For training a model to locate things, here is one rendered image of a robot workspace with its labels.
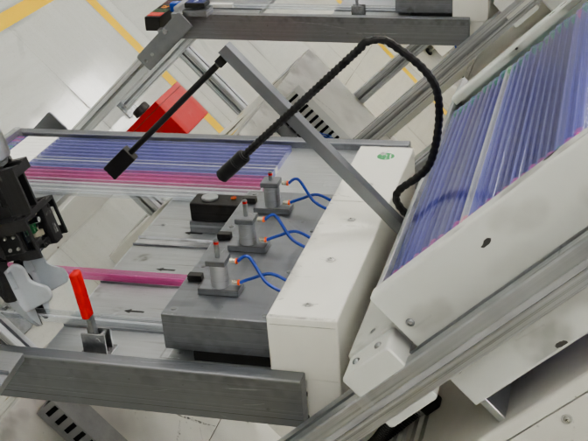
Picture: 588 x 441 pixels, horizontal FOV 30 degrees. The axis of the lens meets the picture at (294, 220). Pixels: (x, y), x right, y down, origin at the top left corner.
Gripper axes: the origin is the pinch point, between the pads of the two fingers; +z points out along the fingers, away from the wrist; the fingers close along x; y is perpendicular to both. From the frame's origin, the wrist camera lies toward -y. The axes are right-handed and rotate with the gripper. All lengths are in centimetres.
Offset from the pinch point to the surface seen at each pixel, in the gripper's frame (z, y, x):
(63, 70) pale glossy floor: 10, -104, 196
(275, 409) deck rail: 11.8, 32.4, -10.0
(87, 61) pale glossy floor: 12, -103, 210
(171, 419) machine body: 45, -15, 42
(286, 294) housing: 1.4, 35.3, -3.0
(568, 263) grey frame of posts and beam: -3, 68, -14
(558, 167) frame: -11, 69, -11
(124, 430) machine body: 39, -18, 32
